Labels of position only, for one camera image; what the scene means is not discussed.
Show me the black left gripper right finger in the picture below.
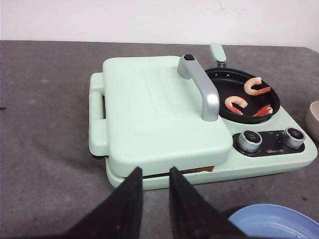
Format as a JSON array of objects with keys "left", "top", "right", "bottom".
[{"left": 169, "top": 167, "right": 246, "bottom": 239}]

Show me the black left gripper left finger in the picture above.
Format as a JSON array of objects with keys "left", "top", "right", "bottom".
[{"left": 65, "top": 167, "right": 143, "bottom": 239}]

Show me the white bread slice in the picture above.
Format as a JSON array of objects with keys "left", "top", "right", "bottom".
[{"left": 181, "top": 166, "right": 214, "bottom": 174}]

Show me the pink shrimp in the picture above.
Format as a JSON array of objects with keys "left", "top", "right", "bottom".
[
  {"left": 224, "top": 96, "right": 273, "bottom": 117},
  {"left": 244, "top": 77, "right": 271, "bottom": 96}
]

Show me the beige ceramic bowl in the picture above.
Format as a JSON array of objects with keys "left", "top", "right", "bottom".
[{"left": 305, "top": 101, "right": 319, "bottom": 142}]

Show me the breakfast maker hinged lid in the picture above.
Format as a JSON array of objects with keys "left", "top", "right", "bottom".
[{"left": 89, "top": 55, "right": 232, "bottom": 177}]

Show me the mint green breakfast maker base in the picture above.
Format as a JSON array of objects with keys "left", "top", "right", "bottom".
[{"left": 88, "top": 72, "right": 319, "bottom": 192}]

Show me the blue plate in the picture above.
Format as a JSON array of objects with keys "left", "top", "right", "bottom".
[{"left": 229, "top": 204, "right": 319, "bottom": 239}]

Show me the grey table mat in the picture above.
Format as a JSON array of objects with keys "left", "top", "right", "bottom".
[{"left": 0, "top": 41, "right": 319, "bottom": 239}]

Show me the left silver control knob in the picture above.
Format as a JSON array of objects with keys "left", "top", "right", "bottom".
[{"left": 237, "top": 130, "right": 262, "bottom": 153}]

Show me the silver control knob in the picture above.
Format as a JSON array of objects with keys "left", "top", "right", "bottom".
[
  {"left": 237, "top": 130, "right": 262, "bottom": 153},
  {"left": 280, "top": 127, "right": 306, "bottom": 149}
]

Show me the right silver control knob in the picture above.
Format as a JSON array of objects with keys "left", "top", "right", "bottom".
[{"left": 280, "top": 127, "right": 306, "bottom": 149}]

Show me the black frying pan green handle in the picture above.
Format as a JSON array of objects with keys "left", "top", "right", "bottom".
[{"left": 205, "top": 43, "right": 281, "bottom": 124}]

